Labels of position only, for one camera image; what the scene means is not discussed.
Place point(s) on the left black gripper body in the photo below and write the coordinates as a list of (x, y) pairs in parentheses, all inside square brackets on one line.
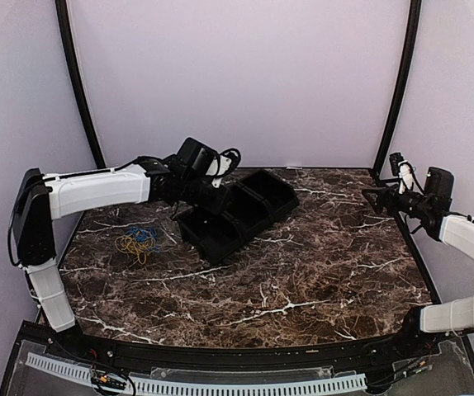
[(193, 192)]

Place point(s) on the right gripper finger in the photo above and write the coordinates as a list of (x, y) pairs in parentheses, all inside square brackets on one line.
[(381, 190), (372, 200)]

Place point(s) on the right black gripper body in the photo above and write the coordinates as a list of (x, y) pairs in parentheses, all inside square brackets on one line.
[(395, 207)]

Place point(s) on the black three-compartment bin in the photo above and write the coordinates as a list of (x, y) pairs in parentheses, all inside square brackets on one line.
[(258, 201)]

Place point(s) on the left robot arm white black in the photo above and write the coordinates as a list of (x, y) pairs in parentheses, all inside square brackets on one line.
[(192, 175)]

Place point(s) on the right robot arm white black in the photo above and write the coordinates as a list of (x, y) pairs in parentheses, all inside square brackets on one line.
[(431, 206)]

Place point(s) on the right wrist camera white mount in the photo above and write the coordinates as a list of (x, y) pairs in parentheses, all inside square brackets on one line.
[(404, 172)]

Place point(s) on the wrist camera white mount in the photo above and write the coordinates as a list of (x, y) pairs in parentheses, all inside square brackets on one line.
[(404, 172), (223, 165)]

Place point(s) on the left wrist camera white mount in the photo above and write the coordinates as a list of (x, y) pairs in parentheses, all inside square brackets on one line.
[(223, 165)]

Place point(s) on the left black frame post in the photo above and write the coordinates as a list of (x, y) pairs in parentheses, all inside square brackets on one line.
[(75, 77)]

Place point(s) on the black frame post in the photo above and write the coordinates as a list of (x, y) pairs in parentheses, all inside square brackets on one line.
[(402, 77), (75, 77)]

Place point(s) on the right black frame post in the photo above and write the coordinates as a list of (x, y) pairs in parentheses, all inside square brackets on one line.
[(402, 77)]

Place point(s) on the white slotted cable duct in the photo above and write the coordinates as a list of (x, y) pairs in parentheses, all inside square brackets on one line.
[(196, 382)]

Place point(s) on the black front rail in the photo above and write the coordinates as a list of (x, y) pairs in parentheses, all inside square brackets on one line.
[(378, 353)]

